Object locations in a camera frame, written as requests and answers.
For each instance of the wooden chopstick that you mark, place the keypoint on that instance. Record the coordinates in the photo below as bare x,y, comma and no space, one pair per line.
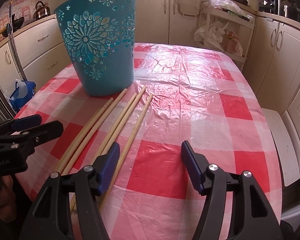
116,123
124,120
79,138
125,151
90,134

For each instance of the red white checkered tablecloth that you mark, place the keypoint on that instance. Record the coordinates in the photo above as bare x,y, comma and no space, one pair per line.
199,96

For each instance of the steel kettle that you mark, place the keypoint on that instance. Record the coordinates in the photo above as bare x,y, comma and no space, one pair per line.
42,11

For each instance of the blue plastic bag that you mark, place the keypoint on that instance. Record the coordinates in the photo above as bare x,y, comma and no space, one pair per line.
23,93

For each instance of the person left hand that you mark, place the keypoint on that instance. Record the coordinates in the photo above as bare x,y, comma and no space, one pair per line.
7,200

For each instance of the teal perforated plastic basket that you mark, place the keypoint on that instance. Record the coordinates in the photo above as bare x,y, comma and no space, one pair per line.
99,39

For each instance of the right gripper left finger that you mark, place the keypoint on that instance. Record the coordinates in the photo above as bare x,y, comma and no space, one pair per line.
49,216

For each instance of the white bench seat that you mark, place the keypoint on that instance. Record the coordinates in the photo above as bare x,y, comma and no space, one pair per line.
284,147

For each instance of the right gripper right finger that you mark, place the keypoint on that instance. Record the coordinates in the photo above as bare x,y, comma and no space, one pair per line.
252,216

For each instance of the mop handle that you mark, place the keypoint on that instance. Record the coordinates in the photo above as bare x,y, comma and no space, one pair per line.
12,46

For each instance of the white kitchen trolley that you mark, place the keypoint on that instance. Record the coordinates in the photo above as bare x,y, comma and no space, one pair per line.
226,26

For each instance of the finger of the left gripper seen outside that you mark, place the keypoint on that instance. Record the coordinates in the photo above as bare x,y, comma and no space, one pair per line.
44,132

